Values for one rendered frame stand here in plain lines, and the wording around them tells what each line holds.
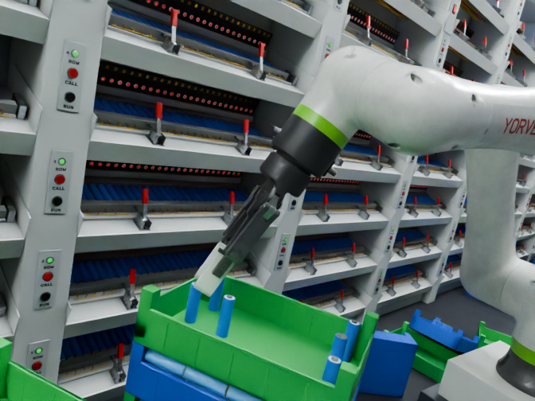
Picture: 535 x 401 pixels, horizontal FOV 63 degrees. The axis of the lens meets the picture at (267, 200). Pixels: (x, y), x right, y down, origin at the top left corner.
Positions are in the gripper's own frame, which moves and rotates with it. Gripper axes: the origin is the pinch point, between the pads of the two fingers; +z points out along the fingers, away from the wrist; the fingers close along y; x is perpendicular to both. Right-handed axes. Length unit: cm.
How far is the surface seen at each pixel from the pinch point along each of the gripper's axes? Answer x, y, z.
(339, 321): -21.1, -2.3, -4.6
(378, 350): -74, 58, 11
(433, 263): -133, 149, -24
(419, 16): -27, 94, -90
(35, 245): 25.9, 20.1, 21.1
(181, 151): 13.6, 38.0, -7.6
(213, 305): -4.7, 4.3, 6.6
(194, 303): -0.5, -0.9, 6.0
